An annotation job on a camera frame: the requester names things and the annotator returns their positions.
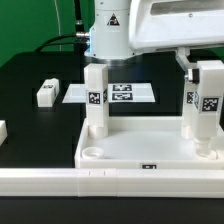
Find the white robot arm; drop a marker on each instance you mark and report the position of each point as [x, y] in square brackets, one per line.
[124, 29]

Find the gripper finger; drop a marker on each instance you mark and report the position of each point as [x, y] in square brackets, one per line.
[191, 70]

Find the white front fence bar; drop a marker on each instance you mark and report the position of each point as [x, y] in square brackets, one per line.
[112, 182]

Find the white desk top tray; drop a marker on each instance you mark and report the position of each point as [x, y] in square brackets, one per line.
[145, 143]

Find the fiducial marker sheet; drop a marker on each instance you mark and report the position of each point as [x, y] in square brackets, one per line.
[117, 93]

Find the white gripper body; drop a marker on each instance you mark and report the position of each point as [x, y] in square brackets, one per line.
[164, 24]

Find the white left fence block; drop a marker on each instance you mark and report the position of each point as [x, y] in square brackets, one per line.
[3, 131]

